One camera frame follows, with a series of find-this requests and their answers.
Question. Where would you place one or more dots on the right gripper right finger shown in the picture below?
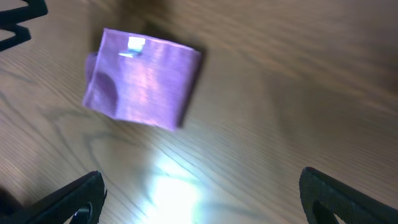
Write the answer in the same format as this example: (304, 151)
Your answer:
(325, 200)

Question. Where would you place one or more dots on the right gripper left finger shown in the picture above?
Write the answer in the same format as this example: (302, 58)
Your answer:
(81, 201)

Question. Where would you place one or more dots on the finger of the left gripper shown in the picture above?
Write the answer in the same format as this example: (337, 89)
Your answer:
(11, 18)

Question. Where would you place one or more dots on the purple cloth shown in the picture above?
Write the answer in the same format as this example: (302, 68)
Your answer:
(139, 78)

